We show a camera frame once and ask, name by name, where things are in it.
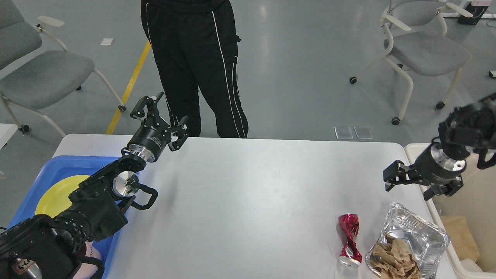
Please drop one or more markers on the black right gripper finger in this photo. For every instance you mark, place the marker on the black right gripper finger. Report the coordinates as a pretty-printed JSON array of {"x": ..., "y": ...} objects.
[
  {"x": 448, "y": 189},
  {"x": 399, "y": 174}
]

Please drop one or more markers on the brown paper bag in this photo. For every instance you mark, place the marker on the brown paper bag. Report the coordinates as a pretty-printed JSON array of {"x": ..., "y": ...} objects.
[{"x": 462, "y": 240}]

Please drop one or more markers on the grey chair right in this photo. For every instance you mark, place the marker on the grey chair right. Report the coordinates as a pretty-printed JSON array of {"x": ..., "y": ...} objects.
[{"x": 416, "y": 41}]

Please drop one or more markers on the clear floor plate left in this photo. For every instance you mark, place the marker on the clear floor plate left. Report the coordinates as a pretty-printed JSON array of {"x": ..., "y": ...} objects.
[{"x": 343, "y": 132}]

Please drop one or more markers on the pink mug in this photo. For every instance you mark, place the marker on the pink mug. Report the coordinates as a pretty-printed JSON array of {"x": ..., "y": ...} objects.
[{"x": 89, "y": 262}]

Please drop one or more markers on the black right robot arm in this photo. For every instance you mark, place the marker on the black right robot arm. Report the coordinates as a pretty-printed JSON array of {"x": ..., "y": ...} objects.
[{"x": 466, "y": 130}]

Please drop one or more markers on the white paper cup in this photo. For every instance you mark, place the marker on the white paper cup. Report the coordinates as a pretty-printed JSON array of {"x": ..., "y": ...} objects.
[{"x": 470, "y": 266}]

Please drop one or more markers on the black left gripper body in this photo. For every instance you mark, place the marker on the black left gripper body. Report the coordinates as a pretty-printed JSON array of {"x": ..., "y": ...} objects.
[{"x": 149, "y": 142}]

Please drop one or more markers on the crushed red can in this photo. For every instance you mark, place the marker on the crushed red can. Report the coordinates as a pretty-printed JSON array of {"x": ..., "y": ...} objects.
[{"x": 349, "y": 256}]

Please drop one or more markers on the grey chair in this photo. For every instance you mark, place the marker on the grey chair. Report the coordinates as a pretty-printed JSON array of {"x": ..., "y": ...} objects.
[
  {"x": 416, "y": 41},
  {"x": 45, "y": 79}
]

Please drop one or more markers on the person in striped black pants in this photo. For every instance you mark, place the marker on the person in striped black pants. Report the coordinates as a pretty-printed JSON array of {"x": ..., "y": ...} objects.
[{"x": 195, "y": 47}]

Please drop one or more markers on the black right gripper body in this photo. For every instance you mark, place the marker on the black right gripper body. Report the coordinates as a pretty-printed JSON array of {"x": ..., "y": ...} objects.
[{"x": 434, "y": 167}]

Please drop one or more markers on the foil tray with paper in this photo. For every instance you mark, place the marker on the foil tray with paper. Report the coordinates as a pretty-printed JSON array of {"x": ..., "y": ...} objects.
[{"x": 409, "y": 247}]

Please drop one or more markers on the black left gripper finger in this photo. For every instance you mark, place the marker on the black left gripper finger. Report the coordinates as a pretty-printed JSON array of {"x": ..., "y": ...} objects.
[
  {"x": 146, "y": 110},
  {"x": 180, "y": 131}
]

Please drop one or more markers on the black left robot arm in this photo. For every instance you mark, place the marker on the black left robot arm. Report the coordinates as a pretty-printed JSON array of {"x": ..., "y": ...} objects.
[{"x": 47, "y": 247}]

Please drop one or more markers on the clear floor plate right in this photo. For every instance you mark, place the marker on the clear floor plate right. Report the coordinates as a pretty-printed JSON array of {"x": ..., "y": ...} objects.
[{"x": 363, "y": 132}]

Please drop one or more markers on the blue plastic tray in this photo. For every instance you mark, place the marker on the blue plastic tray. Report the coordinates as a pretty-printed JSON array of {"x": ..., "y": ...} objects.
[{"x": 52, "y": 172}]

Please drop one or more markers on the grey chair left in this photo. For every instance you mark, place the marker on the grey chair left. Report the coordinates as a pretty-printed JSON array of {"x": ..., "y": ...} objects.
[{"x": 45, "y": 79}]

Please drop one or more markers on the beige plastic bin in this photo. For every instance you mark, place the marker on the beige plastic bin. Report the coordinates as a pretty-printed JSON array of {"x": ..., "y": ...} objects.
[{"x": 476, "y": 202}]

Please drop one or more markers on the yellow plastic plate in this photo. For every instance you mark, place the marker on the yellow plastic plate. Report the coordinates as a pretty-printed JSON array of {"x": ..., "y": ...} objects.
[{"x": 56, "y": 199}]

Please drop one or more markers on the clear floor plate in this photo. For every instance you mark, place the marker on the clear floor plate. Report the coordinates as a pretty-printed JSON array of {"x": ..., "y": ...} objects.
[
  {"x": 343, "y": 132},
  {"x": 363, "y": 132}
]

